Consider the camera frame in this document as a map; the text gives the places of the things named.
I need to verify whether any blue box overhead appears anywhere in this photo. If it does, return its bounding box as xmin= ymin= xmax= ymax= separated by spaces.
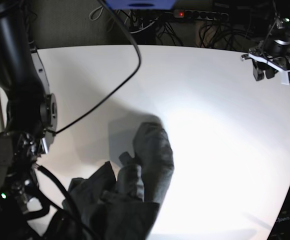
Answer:
xmin=105 ymin=0 xmax=176 ymax=10

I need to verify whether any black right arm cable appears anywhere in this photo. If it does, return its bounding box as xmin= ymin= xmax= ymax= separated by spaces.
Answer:
xmin=52 ymin=0 xmax=142 ymax=136

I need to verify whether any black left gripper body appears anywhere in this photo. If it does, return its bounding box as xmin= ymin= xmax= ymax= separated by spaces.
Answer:
xmin=249 ymin=39 xmax=290 ymax=73

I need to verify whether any black power strip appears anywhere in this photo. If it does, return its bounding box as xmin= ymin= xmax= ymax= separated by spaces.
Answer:
xmin=173 ymin=9 xmax=229 ymax=22

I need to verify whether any dark grey t-shirt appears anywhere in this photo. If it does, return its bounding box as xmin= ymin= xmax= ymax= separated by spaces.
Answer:
xmin=68 ymin=122 xmax=174 ymax=240

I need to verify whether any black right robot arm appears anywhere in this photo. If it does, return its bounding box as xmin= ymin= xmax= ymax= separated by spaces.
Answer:
xmin=0 ymin=0 xmax=57 ymax=240

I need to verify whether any white coiled cable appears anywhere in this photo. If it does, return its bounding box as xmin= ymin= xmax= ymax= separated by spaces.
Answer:
xmin=88 ymin=4 xmax=104 ymax=21

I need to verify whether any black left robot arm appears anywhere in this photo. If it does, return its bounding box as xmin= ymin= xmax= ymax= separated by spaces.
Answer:
xmin=241 ymin=0 xmax=290 ymax=85

